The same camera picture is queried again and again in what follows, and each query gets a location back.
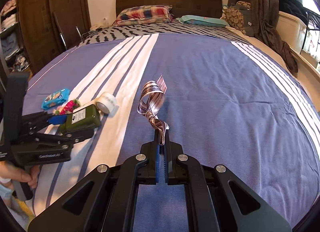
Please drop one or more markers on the teal pillow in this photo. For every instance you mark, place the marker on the teal pillow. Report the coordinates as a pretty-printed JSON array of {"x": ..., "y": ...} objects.
[{"x": 202, "y": 21}]

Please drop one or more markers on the white storage box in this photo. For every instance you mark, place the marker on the white storage box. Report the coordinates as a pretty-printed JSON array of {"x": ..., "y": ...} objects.
[{"x": 290, "y": 29}]

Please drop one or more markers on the clear tape roll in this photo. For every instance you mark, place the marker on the clear tape roll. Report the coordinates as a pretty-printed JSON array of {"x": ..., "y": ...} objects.
[{"x": 112, "y": 102}]

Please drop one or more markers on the stack of folded clothes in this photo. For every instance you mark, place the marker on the stack of folded clothes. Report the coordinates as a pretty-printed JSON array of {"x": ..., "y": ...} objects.
[{"x": 8, "y": 22}]

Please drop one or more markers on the striped shiny ribbon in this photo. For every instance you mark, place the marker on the striped shiny ribbon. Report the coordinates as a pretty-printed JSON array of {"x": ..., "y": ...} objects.
[{"x": 152, "y": 102}]

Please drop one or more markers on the black metal rack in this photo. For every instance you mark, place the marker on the black metal rack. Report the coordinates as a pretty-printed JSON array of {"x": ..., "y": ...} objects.
[{"x": 308, "y": 26}]

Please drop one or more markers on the blue wet wipes packet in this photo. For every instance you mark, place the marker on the blue wet wipes packet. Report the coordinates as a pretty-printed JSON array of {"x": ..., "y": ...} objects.
[{"x": 56, "y": 98}]

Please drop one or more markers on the dark green cushion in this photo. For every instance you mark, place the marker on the dark green cushion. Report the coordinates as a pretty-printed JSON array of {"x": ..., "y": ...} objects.
[{"x": 252, "y": 23}]

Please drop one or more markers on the grey zebra pattern sheet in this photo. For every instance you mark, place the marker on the grey zebra pattern sheet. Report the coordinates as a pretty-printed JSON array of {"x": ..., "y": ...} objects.
[{"x": 150, "y": 31}]

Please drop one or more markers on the brown patterned cushion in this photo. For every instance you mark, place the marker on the brown patterned cushion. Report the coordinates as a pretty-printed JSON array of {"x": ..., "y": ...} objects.
[{"x": 235, "y": 16}]

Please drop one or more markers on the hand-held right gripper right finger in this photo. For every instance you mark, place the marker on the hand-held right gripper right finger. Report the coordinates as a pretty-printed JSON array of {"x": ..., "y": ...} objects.
[{"x": 167, "y": 167}]

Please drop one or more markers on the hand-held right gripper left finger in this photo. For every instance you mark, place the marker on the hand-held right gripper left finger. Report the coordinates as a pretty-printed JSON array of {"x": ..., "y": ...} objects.
[{"x": 157, "y": 167}]

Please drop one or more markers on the dark wooden wardrobe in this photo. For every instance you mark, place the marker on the dark wooden wardrobe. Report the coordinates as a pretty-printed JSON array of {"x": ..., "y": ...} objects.
[{"x": 65, "y": 9}]

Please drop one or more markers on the cream bed sheet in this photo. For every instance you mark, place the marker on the cream bed sheet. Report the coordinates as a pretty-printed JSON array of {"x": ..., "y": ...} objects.
[{"x": 265, "y": 49}]

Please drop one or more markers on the pink floral scrunchie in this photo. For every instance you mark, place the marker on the pink floral scrunchie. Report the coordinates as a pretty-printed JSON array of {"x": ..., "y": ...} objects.
[{"x": 70, "y": 105}]

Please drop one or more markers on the dark green bottle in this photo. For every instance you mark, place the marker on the dark green bottle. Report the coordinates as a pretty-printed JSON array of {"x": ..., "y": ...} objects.
[{"x": 82, "y": 118}]

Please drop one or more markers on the folded metal chair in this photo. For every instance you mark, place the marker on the folded metal chair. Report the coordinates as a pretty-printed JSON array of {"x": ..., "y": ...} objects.
[{"x": 61, "y": 34}]

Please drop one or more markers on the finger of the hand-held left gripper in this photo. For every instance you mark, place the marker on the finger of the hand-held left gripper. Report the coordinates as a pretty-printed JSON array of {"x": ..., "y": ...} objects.
[
  {"x": 58, "y": 120},
  {"x": 75, "y": 138}
]

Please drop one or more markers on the plaid pillow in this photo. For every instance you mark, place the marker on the plaid pillow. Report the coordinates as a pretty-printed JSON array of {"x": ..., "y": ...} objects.
[{"x": 142, "y": 13}]

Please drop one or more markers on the pile of dark clothes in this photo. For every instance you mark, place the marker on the pile of dark clothes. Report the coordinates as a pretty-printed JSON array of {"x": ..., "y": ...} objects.
[{"x": 290, "y": 2}]

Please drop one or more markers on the dark wooden headboard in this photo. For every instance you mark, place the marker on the dark wooden headboard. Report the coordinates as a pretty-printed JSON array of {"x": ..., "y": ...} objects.
[{"x": 175, "y": 1}]

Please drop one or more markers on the person's left hand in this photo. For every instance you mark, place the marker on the person's left hand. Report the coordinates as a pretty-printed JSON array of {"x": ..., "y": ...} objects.
[{"x": 20, "y": 173}]

